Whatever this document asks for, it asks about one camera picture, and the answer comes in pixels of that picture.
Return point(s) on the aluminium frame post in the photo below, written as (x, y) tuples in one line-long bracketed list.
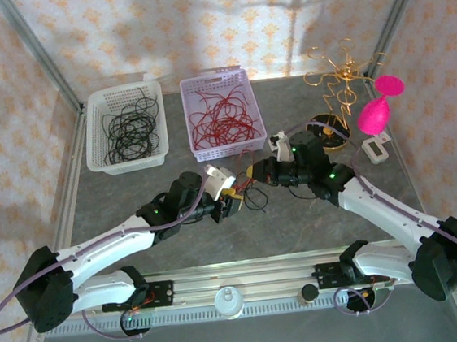
[(399, 10), (35, 48)]

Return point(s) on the white digital timer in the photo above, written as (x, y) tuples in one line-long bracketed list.
[(375, 151)]

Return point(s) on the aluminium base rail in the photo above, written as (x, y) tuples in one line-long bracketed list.
[(264, 277)]

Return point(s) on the white perforated plastic basket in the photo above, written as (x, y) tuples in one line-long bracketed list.
[(122, 168)]

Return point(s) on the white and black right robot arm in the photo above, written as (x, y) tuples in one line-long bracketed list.
[(380, 212)]

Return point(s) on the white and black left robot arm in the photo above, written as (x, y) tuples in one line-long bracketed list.
[(106, 249)]

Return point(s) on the aluminium side rail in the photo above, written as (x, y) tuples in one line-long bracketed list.
[(71, 175)]

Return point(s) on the lavender perforated plastic basket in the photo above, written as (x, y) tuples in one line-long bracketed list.
[(210, 154)]

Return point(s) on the pink flocked goblet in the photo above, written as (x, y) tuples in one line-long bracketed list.
[(374, 117)]

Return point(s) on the black round knob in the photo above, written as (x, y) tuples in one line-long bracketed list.
[(309, 292)]

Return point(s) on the white round cap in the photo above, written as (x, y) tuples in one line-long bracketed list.
[(228, 301)]

